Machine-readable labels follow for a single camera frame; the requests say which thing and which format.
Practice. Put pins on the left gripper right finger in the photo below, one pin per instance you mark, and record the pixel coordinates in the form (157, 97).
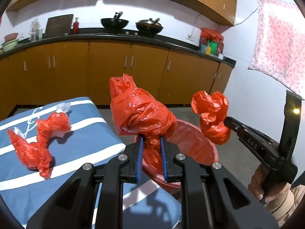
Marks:
(211, 196)

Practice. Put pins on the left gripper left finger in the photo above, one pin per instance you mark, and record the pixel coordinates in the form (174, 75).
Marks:
(93, 195)

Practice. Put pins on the small red plastic bag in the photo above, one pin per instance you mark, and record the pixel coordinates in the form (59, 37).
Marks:
(212, 110)

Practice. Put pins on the large red plastic bag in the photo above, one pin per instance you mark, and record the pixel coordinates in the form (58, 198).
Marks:
(136, 111)

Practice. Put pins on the lower wooden kitchen cabinets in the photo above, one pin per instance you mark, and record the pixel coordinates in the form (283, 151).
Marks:
(59, 71)

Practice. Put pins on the red bag with clear plastic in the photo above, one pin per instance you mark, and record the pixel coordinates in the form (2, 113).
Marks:
(35, 155)

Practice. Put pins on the blue white striped tablecloth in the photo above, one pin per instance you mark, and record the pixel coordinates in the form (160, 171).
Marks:
(145, 204)

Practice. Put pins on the red plastic basin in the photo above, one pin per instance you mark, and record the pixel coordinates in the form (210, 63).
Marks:
(191, 142)

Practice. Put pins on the pink floral cloth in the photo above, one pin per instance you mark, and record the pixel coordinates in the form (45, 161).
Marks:
(279, 47)

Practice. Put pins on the white mug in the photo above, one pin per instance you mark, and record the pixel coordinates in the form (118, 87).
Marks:
(221, 56)

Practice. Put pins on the colourful boxes on counter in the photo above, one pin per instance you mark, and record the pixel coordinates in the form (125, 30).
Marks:
(210, 47)

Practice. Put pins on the red bag on countertop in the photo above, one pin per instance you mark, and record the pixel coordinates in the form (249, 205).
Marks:
(213, 35)

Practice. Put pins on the clear bag with jars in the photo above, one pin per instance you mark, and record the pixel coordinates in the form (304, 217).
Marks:
(35, 31)

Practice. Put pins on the stacked bowls on counter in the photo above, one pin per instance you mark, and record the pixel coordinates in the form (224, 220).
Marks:
(10, 42)

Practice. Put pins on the red bottle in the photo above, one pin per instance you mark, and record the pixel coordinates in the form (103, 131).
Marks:
(75, 27)

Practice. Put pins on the black countertop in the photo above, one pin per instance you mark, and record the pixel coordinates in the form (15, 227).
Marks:
(99, 33)

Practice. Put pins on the dark cutting board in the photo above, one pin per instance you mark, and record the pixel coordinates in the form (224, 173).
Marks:
(59, 25)

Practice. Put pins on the black wok with lid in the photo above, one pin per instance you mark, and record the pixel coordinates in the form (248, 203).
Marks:
(149, 26)

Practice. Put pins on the black wok left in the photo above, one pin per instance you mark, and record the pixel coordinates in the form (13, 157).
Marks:
(115, 23)

